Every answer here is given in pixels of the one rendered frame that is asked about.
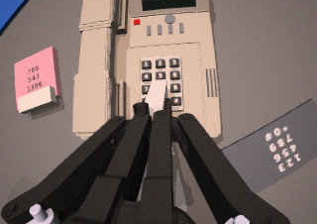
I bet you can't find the beige desk phone body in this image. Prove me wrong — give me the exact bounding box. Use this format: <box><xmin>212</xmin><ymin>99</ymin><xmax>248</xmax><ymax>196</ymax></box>
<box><xmin>114</xmin><ymin>0</ymin><xmax>221</xmax><ymax>138</ymax></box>

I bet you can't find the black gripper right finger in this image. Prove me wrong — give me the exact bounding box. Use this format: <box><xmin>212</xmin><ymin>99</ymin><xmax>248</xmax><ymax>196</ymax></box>
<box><xmin>138</xmin><ymin>79</ymin><xmax>291</xmax><ymax>224</ymax></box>

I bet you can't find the beige telephone handset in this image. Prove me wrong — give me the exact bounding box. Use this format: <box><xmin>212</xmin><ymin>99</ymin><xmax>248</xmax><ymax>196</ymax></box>
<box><xmin>72</xmin><ymin>0</ymin><xmax>123</xmax><ymax>136</ymax></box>

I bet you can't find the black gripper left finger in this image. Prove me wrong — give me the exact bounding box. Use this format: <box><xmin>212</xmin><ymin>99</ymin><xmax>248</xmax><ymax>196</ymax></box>
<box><xmin>1</xmin><ymin>80</ymin><xmax>159</xmax><ymax>224</ymax></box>

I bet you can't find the cream rectangular block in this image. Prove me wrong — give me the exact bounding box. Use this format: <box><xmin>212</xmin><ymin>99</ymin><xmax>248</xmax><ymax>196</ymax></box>
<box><xmin>18</xmin><ymin>86</ymin><xmax>56</xmax><ymax>114</ymax></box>

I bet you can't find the pink sticky note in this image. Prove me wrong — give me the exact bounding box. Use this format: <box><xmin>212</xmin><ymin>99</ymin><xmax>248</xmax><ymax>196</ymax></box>
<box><xmin>15</xmin><ymin>47</ymin><xmax>61</xmax><ymax>110</ymax></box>

